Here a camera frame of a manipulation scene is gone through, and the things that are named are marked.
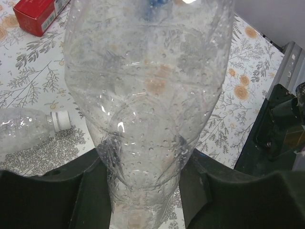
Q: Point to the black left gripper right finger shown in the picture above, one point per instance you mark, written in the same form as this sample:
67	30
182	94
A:
215	196

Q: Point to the clear crumpled long bottle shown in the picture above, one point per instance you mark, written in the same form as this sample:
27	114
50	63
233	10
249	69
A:
23	128

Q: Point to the red toothpaste box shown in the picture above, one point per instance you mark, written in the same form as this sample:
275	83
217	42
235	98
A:
35	16

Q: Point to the clear bottle white cap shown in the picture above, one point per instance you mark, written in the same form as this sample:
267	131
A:
146	75

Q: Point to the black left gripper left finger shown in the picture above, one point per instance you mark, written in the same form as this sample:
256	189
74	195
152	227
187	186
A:
73	196

